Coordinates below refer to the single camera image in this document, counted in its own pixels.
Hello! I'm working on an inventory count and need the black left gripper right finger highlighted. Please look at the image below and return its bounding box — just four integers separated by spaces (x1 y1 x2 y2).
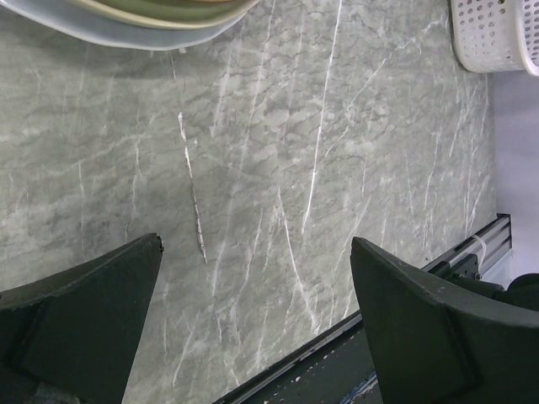
350 237 538 403

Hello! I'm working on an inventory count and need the aluminium rail frame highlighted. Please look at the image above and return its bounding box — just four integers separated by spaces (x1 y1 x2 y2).
422 214 512 284

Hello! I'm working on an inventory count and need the white perforated plastic bin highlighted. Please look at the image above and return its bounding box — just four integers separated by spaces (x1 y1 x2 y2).
450 0 539 77

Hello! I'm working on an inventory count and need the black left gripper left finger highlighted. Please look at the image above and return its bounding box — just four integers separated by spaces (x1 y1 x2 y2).
1 233 164 403

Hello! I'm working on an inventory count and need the black table front frame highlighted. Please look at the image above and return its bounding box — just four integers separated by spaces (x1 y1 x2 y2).
216 311 382 404

